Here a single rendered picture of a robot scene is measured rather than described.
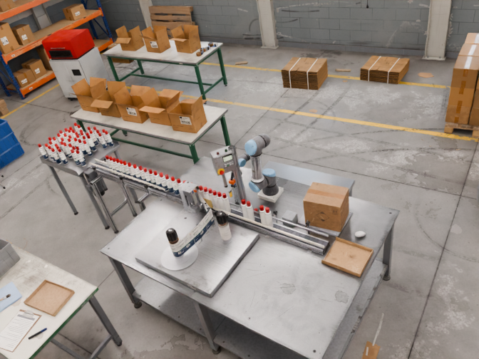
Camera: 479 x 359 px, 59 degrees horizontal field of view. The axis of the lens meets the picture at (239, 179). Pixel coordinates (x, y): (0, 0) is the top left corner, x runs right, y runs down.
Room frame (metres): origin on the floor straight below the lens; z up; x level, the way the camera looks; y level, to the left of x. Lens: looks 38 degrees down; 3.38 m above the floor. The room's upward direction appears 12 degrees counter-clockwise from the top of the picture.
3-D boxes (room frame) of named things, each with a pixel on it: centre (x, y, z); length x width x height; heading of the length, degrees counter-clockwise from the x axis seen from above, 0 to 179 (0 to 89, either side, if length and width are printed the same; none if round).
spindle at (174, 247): (2.42, 0.60, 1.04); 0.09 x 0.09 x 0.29
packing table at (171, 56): (7.61, 0.90, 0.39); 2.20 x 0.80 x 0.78; 51
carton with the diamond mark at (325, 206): (2.52, -0.65, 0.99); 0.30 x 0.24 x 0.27; 56
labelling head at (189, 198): (2.97, 0.45, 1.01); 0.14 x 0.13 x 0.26; 48
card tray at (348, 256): (2.09, -0.67, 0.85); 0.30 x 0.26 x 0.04; 48
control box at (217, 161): (2.89, 0.10, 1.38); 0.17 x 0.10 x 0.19; 103
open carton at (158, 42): (7.55, 0.94, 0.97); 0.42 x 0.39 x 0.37; 139
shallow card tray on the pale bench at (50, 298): (2.34, 1.68, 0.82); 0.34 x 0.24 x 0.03; 57
